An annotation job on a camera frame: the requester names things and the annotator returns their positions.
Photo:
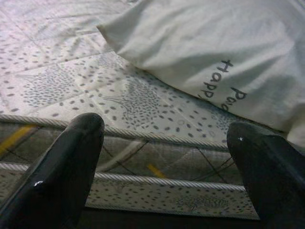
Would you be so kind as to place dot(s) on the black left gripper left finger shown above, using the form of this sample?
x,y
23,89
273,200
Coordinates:
x,y
54,171

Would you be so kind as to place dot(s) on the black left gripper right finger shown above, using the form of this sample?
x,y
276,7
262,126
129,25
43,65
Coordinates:
x,y
274,171

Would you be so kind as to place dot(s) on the white printed pillow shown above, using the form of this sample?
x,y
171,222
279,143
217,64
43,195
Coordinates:
x,y
202,47

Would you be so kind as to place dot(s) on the grey patterned mattress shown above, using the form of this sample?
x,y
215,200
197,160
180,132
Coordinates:
x,y
71,83

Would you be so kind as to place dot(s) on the dark bed frame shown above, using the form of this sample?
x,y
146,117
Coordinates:
x,y
166,223

